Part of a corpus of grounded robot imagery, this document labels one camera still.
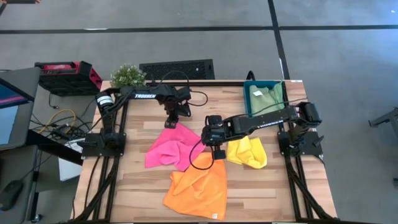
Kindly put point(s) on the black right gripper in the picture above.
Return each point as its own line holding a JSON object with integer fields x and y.
{"x": 217, "y": 133}

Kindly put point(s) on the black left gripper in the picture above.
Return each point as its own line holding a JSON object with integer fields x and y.
{"x": 177, "y": 109}

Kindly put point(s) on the pink microfiber towel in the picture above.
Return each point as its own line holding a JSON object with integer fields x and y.
{"x": 174, "y": 146}

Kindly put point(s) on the yellow microfiber towel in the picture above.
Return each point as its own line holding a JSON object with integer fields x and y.
{"x": 248, "y": 152}

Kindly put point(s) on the orange microfiber towel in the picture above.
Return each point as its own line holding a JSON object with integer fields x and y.
{"x": 199, "y": 189}

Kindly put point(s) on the green microfiber towel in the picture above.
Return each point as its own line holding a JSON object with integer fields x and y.
{"x": 264, "y": 99}

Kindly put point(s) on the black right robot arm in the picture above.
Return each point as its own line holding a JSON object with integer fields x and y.
{"x": 264, "y": 121}

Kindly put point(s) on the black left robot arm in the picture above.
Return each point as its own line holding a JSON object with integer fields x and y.
{"x": 127, "y": 92}

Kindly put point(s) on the teal plastic bin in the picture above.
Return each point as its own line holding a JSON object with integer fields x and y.
{"x": 246, "y": 96}

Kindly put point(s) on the potted green plant black pot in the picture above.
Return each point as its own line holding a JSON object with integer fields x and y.
{"x": 127, "y": 76}

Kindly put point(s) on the red and black crate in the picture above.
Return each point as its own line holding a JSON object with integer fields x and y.
{"x": 68, "y": 81}

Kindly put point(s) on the white paper sheet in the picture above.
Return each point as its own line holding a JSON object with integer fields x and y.
{"x": 68, "y": 169}

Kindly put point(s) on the dark office desk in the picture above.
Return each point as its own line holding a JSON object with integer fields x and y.
{"x": 18, "y": 168}

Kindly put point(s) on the dark computer monitor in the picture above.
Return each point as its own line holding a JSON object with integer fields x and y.
{"x": 12, "y": 118}

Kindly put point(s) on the black stand leg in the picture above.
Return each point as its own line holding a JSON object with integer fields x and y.
{"x": 385, "y": 119}

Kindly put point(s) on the black computer mouse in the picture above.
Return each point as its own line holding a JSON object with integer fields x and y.
{"x": 11, "y": 194}

